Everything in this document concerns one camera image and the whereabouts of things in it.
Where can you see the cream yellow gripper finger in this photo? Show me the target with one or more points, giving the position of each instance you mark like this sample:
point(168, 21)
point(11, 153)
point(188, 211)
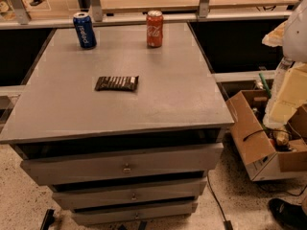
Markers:
point(289, 83)

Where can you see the blue Pepsi can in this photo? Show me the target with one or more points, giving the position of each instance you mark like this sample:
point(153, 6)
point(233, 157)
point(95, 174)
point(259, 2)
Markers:
point(84, 29)

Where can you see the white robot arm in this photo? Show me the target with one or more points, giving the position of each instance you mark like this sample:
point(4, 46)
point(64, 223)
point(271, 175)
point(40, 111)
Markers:
point(299, 18)

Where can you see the red Coca-Cola can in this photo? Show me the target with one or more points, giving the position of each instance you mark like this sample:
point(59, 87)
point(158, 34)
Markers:
point(154, 28)

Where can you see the green stick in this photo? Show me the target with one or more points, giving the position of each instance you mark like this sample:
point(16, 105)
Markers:
point(265, 85)

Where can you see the brown cardboard box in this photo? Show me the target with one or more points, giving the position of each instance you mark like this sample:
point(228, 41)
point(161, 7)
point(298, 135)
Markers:
point(262, 155)

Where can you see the top grey drawer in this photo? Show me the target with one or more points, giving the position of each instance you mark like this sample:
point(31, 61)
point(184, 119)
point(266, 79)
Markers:
point(122, 164)

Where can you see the grey drawer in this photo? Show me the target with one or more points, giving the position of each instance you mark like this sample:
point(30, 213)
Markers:
point(148, 211)
point(126, 194)
point(122, 164)

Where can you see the black shoe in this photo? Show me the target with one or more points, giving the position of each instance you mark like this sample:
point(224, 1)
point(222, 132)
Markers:
point(290, 216)

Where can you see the grey drawer cabinet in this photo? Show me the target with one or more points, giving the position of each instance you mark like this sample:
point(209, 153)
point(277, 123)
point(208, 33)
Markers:
point(177, 102)

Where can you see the dark chocolate bar wrapper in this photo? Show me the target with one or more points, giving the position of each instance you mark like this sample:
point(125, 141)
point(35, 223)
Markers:
point(117, 83)

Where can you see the bottom grey drawer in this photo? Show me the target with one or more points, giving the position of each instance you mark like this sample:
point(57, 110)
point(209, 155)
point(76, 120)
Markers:
point(148, 211)

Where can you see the middle grey drawer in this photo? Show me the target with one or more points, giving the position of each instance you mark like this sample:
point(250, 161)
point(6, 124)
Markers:
point(126, 194)

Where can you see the wooden shelf with metal rails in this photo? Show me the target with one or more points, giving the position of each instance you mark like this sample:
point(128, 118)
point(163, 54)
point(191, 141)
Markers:
point(31, 14)

